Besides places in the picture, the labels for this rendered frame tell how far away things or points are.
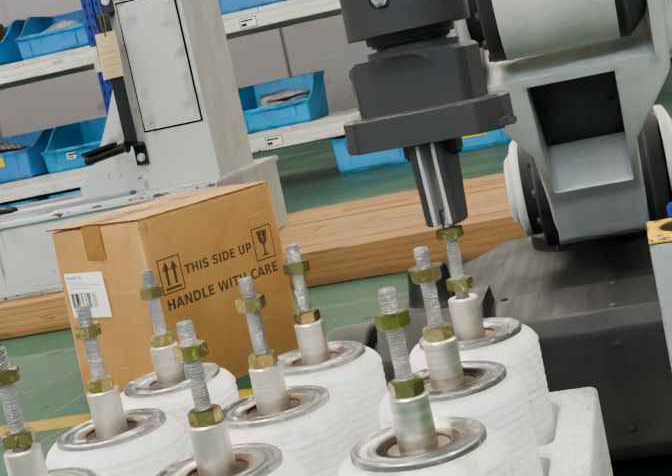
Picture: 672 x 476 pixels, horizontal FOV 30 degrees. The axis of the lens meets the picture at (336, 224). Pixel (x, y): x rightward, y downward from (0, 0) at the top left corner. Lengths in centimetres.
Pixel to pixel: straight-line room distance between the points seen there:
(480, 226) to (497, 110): 183
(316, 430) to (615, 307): 47
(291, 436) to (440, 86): 26
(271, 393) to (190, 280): 118
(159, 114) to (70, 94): 697
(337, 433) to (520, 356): 15
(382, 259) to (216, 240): 76
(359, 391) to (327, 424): 11
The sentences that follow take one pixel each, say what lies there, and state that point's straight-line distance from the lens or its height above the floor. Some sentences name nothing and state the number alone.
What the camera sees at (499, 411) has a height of 24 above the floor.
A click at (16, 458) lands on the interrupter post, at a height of 28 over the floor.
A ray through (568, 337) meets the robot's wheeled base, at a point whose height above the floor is 17.
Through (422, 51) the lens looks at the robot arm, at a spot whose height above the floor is 46.
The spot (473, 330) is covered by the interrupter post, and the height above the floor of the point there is 26.
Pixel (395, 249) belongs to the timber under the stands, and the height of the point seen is 5.
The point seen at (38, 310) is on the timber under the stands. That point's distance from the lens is 300.
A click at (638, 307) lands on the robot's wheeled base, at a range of 119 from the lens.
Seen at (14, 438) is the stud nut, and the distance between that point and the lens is 76.
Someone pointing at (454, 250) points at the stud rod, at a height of 32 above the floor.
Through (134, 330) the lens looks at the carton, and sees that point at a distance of 201.
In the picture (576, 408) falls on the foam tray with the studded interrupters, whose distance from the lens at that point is 95.
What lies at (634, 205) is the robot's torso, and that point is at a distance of 140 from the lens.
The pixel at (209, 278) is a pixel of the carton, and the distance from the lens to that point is 202.
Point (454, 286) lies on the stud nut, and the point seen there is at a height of 29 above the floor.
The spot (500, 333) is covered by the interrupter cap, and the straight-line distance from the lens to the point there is 90.
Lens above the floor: 46
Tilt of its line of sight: 7 degrees down
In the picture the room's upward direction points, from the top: 12 degrees counter-clockwise
